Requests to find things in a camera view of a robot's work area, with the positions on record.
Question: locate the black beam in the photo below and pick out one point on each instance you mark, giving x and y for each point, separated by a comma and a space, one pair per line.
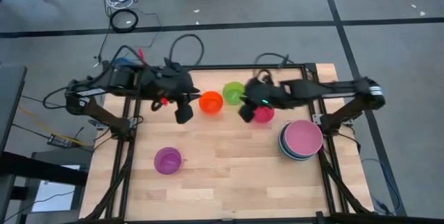
34, 168

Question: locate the small pinkish-red plastic bowl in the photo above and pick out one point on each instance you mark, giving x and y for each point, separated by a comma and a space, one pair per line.
265, 116

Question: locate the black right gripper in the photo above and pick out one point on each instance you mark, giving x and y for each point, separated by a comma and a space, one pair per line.
270, 95

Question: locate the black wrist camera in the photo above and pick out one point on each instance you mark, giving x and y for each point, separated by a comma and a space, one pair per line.
184, 114
246, 113

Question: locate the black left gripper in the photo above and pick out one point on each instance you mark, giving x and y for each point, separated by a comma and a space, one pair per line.
170, 82

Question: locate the black power adapter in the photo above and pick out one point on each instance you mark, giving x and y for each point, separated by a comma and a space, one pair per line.
61, 141

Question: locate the red clip connector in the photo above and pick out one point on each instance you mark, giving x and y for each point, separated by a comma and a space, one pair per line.
141, 54
164, 101

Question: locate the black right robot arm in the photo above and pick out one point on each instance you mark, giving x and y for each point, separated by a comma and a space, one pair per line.
347, 113

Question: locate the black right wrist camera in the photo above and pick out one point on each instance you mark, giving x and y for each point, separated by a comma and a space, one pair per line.
246, 113

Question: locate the large pink plastic bowl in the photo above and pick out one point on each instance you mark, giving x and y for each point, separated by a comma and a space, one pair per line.
303, 137

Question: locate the stack of bowls, pink top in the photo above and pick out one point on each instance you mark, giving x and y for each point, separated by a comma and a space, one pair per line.
281, 140

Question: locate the small orange plastic bowl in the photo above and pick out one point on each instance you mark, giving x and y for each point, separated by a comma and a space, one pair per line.
211, 102

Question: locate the small purple plastic bowl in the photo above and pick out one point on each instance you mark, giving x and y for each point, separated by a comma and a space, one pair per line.
168, 160

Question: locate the grey metal stand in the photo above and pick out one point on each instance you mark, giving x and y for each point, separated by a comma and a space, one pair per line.
52, 158

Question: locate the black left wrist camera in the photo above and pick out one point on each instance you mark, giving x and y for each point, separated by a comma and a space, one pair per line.
184, 114

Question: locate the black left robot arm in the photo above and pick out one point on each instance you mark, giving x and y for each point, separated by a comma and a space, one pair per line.
100, 113

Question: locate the small green plastic bowl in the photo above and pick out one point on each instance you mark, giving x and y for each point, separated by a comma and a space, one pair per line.
232, 93

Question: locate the grey desk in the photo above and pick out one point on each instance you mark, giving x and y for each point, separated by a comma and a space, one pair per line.
10, 106

